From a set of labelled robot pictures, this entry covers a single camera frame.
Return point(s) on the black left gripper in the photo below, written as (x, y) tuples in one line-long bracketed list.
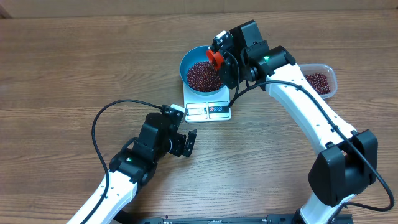
[(180, 139)]

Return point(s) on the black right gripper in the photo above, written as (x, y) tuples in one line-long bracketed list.
[(226, 75)]

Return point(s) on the red scoop with blue handle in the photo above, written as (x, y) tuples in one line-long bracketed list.
[(215, 58)]

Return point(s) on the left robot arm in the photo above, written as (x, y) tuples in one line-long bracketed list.
[(135, 165)]

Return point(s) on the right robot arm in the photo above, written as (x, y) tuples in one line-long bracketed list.
[(346, 159)]

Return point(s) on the red beans in bowl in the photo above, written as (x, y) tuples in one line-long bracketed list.
[(203, 77)]

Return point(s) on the blue metal bowl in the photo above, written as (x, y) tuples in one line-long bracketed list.
[(195, 55)]

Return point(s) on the white digital kitchen scale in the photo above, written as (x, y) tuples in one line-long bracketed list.
[(206, 106)]

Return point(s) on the red beans in container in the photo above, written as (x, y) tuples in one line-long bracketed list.
[(319, 83)]

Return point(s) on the clear plastic food container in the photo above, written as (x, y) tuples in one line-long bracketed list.
[(308, 69)]

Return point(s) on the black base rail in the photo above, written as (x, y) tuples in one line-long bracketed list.
[(126, 218)]

